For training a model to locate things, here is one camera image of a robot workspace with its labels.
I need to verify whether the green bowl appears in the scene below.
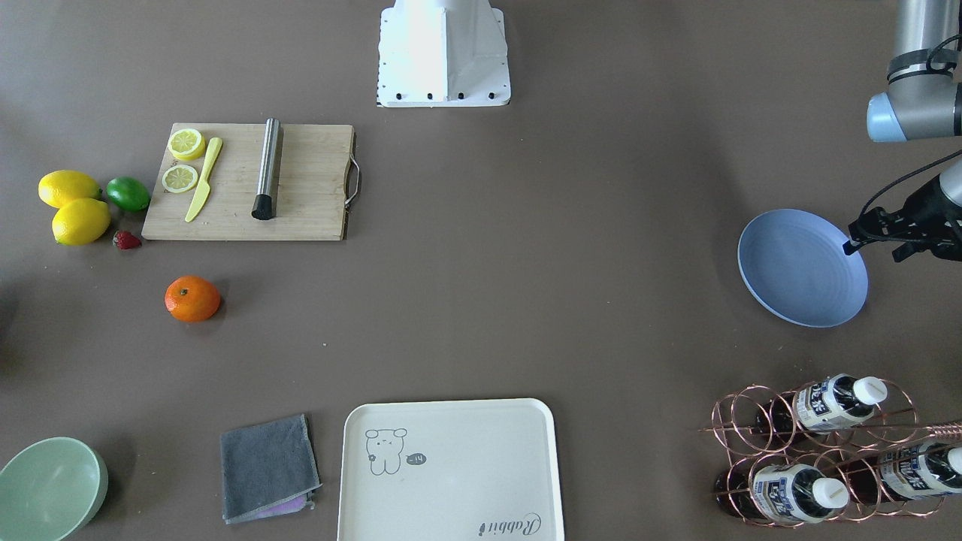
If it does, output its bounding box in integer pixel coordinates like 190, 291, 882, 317
1, 437, 109, 540

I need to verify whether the front tea bottle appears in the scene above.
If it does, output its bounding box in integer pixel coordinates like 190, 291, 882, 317
712, 463, 851, 527

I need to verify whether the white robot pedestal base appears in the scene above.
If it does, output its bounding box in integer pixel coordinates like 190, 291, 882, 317
376, 1, 512, 107

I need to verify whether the lower lemon slice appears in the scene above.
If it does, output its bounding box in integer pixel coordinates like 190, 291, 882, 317
166, 128, 207, 162

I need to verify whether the upper lemon slice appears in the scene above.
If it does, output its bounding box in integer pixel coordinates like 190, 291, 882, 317
161, 164, 199, 194

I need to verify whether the grey folded cloth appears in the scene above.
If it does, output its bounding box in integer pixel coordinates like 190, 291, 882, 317
219, 413, 322, 524

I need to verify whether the copper wire bottle rack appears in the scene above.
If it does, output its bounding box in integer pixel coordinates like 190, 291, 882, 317
710, 374, 960, 528

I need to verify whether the whole lemon outer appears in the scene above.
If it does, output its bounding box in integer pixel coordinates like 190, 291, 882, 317
38, 169, 102, 209

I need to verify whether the cream rabbit tray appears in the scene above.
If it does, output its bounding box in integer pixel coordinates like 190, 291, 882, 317
337, 397, 566, 540

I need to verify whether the yellow plastic knife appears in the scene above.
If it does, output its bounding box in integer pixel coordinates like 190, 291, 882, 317
183, 137, 223, 222

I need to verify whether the orange mandarin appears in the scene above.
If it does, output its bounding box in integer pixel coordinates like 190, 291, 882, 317
164, 275, 221, 322

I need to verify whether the blue round plate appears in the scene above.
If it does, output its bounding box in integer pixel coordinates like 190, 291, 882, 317
737, 209, 869, 328

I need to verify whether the lemon slice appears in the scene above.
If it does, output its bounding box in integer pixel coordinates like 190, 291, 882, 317
161, 164, 199, 194
166, 128, 207, 162

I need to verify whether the whole lemon near strawberry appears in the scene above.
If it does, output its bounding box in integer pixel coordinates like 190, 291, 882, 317
51, 198, 110, 246

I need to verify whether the wooden cutting board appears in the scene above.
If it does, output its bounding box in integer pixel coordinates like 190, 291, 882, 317
142, 122, 355, 242

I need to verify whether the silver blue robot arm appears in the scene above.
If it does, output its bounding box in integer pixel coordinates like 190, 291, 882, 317
843, 1, 961, 261

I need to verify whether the tea bottle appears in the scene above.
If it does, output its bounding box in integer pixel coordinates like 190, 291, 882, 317
750, 373, 888, 444
712, 463, 851, 527
839, 441, 961, 506

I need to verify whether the steel muddler black tip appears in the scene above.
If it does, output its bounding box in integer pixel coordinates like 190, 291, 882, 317
251, 117, 284, 220

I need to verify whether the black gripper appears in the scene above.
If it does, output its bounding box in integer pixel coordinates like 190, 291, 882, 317
843, 174, 961, 261

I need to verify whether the green lime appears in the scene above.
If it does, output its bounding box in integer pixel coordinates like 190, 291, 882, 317
105, 176, 151, 212

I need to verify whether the red strawberry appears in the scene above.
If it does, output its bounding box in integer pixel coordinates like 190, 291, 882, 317
111, 230, 142, 250

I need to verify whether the back tea bottle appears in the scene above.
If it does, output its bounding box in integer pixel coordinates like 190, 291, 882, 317
750, 373, 888, 444
839, 441, 961, 506

